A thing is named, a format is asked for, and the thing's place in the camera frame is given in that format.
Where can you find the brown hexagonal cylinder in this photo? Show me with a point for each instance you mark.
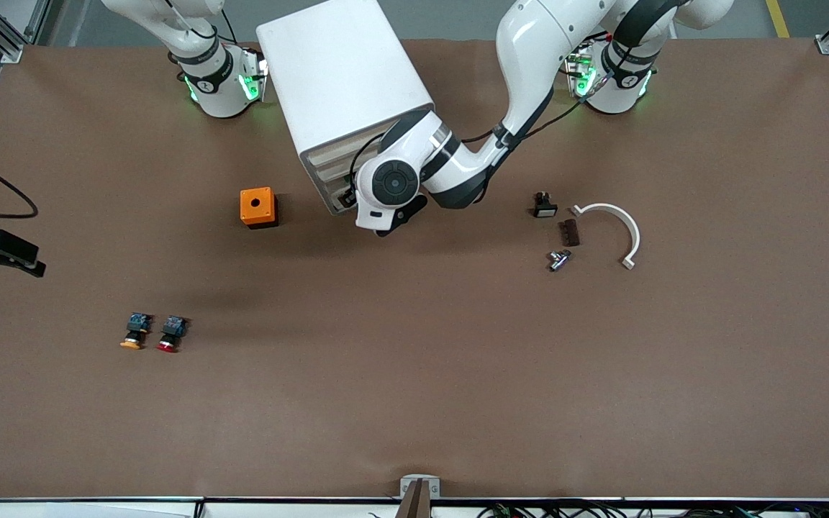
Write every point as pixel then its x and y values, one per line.
pixel 568 232

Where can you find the white drawer cabinet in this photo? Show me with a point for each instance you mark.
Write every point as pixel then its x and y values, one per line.
pixel 342 72

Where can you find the orange box with hole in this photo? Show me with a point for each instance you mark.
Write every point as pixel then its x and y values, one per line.
pixel 257 208

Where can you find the silver metal fitting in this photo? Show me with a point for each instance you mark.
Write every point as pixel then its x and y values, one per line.
pixel 559 260

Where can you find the grey metal bracket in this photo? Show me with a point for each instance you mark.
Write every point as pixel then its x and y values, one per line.
pixel 419 485

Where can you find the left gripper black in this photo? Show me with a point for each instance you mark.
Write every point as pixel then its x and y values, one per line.
pixel 349 194

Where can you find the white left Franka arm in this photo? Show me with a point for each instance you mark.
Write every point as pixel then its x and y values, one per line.
pixel 537 50

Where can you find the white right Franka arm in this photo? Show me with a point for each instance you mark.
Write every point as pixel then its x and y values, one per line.
pixel 213 79

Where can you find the red push button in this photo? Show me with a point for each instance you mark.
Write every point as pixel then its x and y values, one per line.
pixel 170 332

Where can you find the black square white-faced button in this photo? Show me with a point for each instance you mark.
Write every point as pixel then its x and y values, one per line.
pixel 545 207

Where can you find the orange push button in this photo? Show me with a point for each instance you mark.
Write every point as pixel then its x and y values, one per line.
pixel 135 332

